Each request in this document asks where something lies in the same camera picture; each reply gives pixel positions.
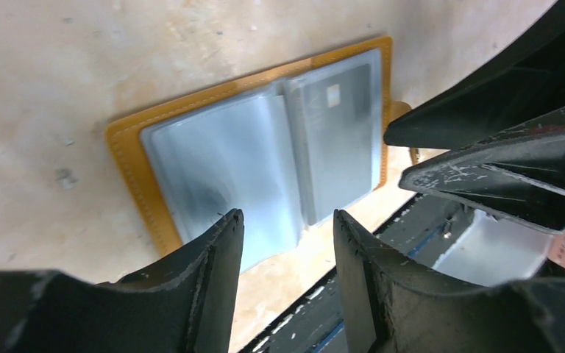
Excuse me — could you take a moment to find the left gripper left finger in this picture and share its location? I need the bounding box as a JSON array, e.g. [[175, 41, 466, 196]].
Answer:
[[0, 209, 244, 352]]

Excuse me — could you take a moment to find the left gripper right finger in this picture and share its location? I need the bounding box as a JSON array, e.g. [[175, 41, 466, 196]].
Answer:
[[333, 210, 565, 352]]

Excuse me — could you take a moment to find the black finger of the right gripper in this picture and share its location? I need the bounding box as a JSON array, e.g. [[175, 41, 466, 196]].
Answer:
[[383, 1, 565, 149], [399, 106, 565, 232]]

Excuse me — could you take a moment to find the mustard leather card holder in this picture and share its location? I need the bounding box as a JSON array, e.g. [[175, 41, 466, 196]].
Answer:
[[106, 36, 393, 273]]

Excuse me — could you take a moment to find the grey credit card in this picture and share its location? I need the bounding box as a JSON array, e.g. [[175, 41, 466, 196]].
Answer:
[[285, 63, 379, 227]]

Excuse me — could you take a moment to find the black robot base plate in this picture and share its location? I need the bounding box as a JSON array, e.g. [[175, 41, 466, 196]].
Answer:
[[242, 194, 474, 352]]

